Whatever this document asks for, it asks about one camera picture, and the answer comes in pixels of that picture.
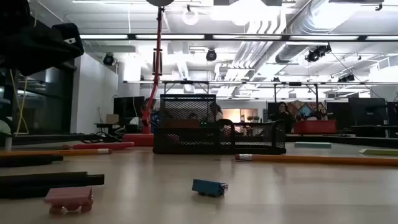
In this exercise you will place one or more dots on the black monitor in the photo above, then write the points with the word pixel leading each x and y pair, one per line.
pixel 367 112

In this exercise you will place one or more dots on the colourful wall mural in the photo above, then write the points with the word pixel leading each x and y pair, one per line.
pixel 306 110

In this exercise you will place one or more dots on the black round ceiling fixture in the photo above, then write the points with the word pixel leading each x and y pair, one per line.
pixel 108 59
pixel 211 55

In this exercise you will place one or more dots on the black ceiling spotlights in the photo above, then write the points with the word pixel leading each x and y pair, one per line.
pixel 315 55

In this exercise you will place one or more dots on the cardboard box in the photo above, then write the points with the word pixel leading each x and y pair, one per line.
pixel 112 119

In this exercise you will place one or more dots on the blue binder clip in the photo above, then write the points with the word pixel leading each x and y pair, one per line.
pixel 206 186

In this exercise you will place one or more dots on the red grey scissors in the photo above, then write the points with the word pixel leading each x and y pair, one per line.
pixel 102 146

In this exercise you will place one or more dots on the overhead LED light bar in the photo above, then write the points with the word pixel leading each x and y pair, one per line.
pixel 171 36

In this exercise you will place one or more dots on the black pen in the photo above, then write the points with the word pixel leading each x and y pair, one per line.
pixel 25 160
pixel 46 183

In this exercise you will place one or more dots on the teal sticky note pad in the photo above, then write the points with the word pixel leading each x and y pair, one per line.
pixel 312 145

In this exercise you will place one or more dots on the white post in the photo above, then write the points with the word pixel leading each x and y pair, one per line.
pixel 8 143

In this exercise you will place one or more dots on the orange pencil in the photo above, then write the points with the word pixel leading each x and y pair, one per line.
pixel 311 160
pixel 62 152

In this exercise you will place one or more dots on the red bin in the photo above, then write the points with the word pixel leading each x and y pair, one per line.
pixel 314 127

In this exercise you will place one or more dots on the red desk lamp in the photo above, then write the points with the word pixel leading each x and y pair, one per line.
pixel 136 140

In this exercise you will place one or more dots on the black mesh desk organizer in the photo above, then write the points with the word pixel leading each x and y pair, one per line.
pixel 186 140

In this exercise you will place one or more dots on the pink binder clip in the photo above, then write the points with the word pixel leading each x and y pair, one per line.
pixel 68 196

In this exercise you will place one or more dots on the person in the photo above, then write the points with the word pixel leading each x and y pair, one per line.
pixel 217 113
pixel 283 119

